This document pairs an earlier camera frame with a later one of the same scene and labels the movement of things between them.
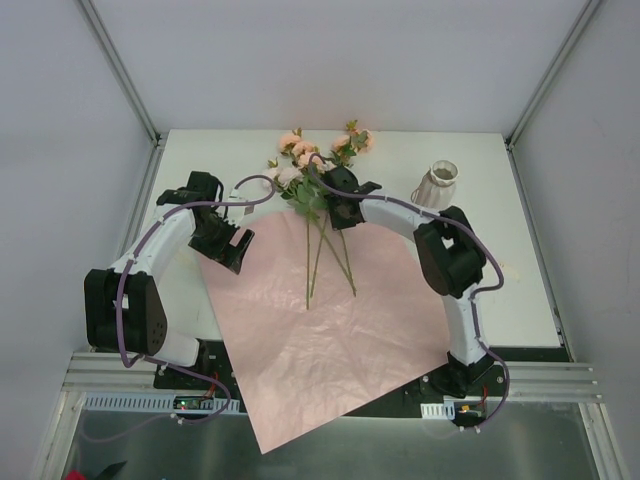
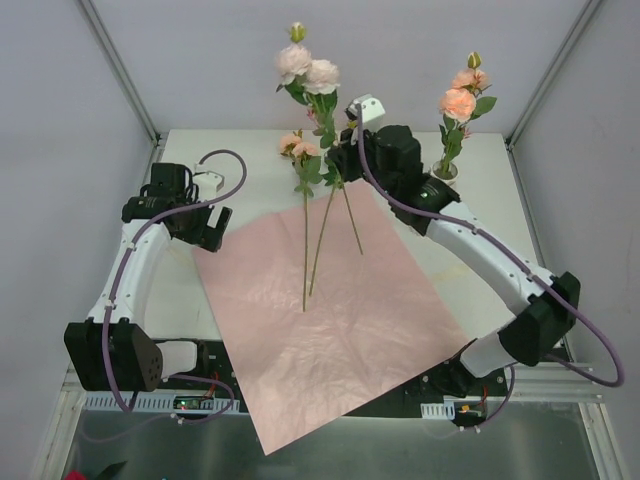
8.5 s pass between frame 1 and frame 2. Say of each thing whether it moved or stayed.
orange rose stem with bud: moved
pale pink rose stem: moved
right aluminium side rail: stayed
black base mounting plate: stayed
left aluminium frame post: stayed
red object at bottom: stayed
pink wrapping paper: stayed
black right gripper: moved
